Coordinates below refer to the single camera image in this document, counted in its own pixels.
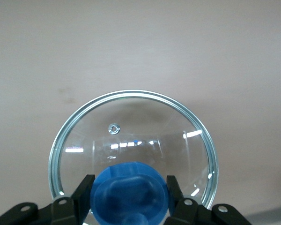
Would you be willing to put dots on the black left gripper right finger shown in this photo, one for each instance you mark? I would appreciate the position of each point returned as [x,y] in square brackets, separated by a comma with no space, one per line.
[189,213]

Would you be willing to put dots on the glass lid with blue knob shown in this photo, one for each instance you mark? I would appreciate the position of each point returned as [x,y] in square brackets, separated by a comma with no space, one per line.
[131,187]

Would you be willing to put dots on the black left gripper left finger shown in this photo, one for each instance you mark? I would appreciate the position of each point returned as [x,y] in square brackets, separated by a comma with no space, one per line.
[65,211]

